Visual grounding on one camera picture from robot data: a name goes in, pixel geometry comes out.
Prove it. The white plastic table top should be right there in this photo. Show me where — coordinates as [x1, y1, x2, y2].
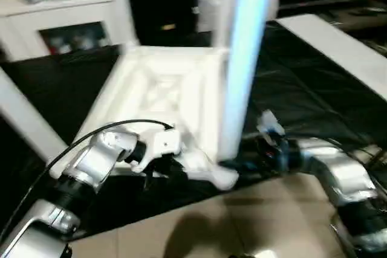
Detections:
[50, 45, 239, 192]

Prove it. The white plastic table leg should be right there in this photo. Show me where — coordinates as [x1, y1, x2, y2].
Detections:
[111, 0, 141, 52]
[0, 66, 70, 168]
[219, 0, 279, 165]
[211, 0, 242, 55]

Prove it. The white flat board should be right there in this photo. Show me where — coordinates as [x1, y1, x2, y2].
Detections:
[276, 15, 387, 102]

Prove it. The light grey cushion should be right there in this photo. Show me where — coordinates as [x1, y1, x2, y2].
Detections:
[193, 0, 281, 33]

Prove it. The black cabinet with yellow label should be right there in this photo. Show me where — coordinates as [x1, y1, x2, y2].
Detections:
[126, 0, 218, 46]

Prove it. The white sideboard with glass doors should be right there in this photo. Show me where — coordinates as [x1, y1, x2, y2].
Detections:
[0, 0, 134, 59]

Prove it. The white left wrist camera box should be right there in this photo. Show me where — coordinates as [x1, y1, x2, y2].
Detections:
[130, 129, 184, 174]

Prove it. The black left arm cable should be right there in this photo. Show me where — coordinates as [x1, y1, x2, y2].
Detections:
[0, 119, 176, 234]

